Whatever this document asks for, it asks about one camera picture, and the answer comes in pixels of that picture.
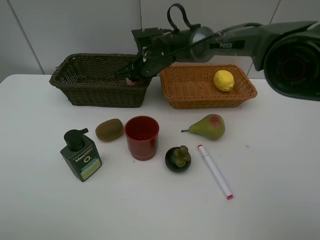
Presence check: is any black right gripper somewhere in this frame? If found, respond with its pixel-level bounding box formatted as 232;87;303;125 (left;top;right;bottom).
115;30;194;81

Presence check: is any pink bottle white cap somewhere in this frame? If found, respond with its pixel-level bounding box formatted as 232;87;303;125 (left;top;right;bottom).
125;78;145;88

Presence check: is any yellow lemon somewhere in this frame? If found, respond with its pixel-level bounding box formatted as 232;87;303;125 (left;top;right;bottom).
213;70;235;92

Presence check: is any green red pear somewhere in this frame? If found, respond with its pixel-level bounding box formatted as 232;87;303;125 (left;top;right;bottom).
181;114;226;140

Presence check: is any dark purple mangosteen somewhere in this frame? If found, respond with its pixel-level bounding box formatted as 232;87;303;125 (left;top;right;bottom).
165;145;192;173

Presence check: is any white pink marker pen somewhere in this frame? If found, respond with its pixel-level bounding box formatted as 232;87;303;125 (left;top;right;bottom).
197;144;234;200

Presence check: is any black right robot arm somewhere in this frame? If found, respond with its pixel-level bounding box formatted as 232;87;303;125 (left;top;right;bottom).
115;21;320;101

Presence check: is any dark brown wicker basket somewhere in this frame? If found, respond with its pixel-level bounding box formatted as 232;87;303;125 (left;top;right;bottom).
49;53;151;108

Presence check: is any orange wicker basket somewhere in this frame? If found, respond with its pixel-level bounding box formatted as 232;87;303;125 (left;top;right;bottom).
159;64;258;109

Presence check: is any red plastic cup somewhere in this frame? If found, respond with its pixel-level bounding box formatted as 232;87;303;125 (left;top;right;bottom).
124;115;160;161

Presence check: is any brown kiwi fruit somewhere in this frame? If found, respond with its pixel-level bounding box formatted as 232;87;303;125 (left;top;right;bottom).
95;118;124;142

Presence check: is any dark green pump bottle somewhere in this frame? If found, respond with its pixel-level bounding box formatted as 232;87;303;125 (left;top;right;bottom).
60;128;102;182

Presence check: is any black camera cable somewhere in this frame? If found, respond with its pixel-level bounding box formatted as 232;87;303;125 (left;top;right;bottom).
143;3;263;60

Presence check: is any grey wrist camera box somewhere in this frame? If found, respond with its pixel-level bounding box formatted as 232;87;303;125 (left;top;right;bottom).
131;27;171;51

